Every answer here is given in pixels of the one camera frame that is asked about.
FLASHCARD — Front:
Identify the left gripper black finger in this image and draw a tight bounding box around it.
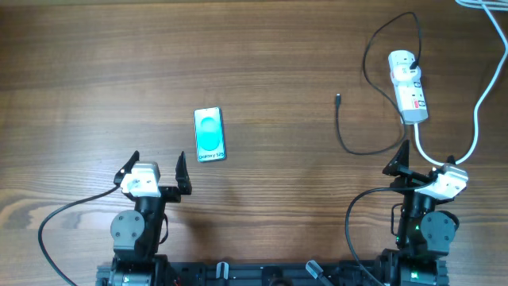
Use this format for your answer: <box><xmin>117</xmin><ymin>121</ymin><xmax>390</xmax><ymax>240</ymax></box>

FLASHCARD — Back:
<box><xmin>175</xmin><ymin>152</ymin><xmax>192</xmax><ymax>195</ymax></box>
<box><xmin>114</xmin><ymin>150</ymin><xmax>140</xmax><ymax>186</ymax></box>

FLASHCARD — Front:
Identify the smartphone with teal screen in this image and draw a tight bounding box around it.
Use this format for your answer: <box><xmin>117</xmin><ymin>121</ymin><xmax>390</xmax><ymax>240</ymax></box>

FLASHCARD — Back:
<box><xmin>194</xmin><ymin>106</ymin><xmax>226</xmax><ymax>163</ymax></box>

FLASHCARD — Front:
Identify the black USB charging cable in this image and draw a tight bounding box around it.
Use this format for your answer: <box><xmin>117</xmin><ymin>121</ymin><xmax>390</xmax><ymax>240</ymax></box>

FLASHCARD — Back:
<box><xmin>335</xmin><ymin>11</ymin><xmax>423</xmax><ymax>157</ymax></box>

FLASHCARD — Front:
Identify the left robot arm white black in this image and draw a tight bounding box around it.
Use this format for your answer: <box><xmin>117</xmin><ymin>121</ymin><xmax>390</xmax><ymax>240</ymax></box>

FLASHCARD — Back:
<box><xmin>95</xmin><ymin>151</ymin><xmax>192</xmax><ymax>286</ymax></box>

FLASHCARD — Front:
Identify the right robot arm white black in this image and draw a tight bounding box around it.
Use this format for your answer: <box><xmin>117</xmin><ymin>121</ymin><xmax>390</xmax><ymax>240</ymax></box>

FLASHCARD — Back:
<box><xmin>374</xmin><ymin>141</ymin><xmax>468</xmax><ymax>286</ymax></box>

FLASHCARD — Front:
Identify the white charger plug adapter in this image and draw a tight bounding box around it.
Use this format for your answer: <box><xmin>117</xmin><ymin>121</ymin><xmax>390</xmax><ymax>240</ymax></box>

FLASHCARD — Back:
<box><xmin>390</xmin><ymin>64</ymin><xmax>421</xmax><ymax>85</ymax></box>

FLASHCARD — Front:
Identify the white power strip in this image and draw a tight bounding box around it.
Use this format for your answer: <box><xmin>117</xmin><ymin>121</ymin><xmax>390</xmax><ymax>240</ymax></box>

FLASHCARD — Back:
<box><xmin>388</xmin><ymin>50</ymin><xmax>429</xmax><ymax>125</ymax></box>

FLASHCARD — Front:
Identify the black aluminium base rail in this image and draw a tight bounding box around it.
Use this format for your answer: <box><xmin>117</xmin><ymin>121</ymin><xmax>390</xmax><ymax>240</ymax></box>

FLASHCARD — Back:
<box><xmin>95</xmin><ymin>261</ymin><xmax>449</xmax><ymax>286</ymax></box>

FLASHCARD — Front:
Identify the white power strip cord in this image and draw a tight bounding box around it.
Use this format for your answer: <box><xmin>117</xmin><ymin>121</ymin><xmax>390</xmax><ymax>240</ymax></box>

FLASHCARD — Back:
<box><xmin>413</xmin><ymin>0</ymin><xmax>508</xmax><ymax>167</ymax></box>

